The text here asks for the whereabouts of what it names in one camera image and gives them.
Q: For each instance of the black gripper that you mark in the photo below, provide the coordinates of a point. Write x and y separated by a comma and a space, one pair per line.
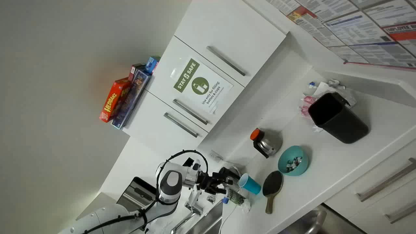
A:
217, 181

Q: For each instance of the blue plastic cup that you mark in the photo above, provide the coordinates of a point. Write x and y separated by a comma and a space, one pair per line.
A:
250, 185

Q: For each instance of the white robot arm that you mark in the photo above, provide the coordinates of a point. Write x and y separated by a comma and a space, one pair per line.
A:
187, 168

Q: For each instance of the black landfill bin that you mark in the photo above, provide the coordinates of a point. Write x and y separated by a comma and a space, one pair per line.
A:
332, 114

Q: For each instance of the chrome faucet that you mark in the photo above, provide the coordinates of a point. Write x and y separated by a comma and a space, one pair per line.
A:
187, 218

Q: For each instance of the glass jar with orange lid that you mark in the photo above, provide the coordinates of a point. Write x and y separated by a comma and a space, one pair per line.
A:
265, 141

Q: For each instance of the paper towel dispenser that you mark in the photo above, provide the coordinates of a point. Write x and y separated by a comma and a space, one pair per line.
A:
137, 195

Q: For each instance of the teal bowl with candies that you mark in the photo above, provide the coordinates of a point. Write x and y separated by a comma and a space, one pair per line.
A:
294, 162

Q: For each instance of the green stay safe sign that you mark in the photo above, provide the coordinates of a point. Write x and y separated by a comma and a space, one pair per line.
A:
202, 86

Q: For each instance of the steel sink basin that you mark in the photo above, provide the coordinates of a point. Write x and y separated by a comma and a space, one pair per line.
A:
323, 220

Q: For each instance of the blue box on cabinet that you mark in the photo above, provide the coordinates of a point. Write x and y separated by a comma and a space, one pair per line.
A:
139, 77

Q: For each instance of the orange box on cabinet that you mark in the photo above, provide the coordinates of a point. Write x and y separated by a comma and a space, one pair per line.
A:
116, 95

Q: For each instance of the crumpled white wrappers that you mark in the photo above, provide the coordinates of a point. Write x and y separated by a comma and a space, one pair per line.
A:
316, 90

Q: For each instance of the upper cabinet door handle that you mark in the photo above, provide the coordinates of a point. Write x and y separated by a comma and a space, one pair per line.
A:
226, 60

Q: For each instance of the drawer handle right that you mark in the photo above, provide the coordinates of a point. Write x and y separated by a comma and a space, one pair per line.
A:
364, 195

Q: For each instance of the wall poster with text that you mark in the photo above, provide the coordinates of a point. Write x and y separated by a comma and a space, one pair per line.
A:
359, 32

